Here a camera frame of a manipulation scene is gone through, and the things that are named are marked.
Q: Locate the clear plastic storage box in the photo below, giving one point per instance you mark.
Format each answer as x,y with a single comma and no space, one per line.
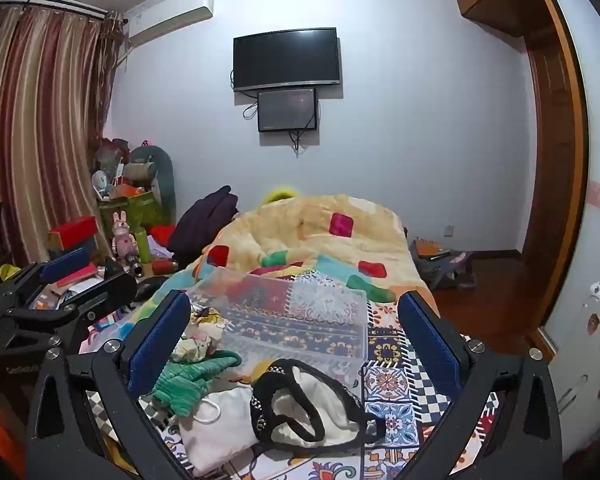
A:
300,305

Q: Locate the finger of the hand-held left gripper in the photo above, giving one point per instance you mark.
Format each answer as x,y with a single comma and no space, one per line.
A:
105,290
65,264

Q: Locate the patterned bed sheet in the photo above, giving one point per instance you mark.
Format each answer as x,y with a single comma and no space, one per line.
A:
400,410

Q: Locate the grey bag with books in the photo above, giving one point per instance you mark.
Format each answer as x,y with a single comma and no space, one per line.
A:
442,265

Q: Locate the wooden wardrobe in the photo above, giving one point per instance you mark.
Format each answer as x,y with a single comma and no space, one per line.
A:
550,160

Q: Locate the green shopping bag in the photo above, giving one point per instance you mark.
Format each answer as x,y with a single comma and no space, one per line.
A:
140,210

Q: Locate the small black monitor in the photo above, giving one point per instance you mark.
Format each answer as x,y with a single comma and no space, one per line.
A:
286,110

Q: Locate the pink bunny plush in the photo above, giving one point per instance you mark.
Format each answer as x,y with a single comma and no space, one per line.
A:
125,240

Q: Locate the green bottle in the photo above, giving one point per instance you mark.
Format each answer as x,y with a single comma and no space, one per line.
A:
142,245

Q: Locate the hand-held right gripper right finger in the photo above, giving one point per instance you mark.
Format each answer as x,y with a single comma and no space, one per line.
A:
427,342

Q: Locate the yellow fleece blanket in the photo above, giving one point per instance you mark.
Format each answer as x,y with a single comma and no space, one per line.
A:
300,230

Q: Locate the striped red curtain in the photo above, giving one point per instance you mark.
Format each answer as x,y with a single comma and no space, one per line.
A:
40,125

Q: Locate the red box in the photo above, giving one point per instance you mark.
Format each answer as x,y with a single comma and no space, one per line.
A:
72,232

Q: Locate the yellow-green plush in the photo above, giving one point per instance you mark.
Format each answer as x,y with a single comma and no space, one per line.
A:
279,194

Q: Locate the wall socket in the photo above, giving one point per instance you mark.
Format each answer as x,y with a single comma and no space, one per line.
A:
448,230

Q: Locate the dark purple jacket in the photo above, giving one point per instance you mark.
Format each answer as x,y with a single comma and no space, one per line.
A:
200,225

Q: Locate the cream floral cloth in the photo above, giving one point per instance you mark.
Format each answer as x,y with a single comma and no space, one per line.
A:
200,335

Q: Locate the white cloth with black trim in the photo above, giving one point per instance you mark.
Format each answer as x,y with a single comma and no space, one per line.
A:
325,410

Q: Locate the white door with stickers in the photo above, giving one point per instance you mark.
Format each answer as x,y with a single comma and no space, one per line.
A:
590,135

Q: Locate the black wall television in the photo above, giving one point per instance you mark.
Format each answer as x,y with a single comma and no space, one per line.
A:
286,60

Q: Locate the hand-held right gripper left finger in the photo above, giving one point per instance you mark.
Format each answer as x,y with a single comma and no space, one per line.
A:
156,342

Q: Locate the white cloth pouch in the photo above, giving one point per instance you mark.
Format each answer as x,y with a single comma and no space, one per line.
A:
215,435

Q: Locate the white air conditioner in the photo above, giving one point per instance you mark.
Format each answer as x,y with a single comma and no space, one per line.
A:
170,17

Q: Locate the red can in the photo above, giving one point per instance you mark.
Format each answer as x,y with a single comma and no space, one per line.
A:
164,265

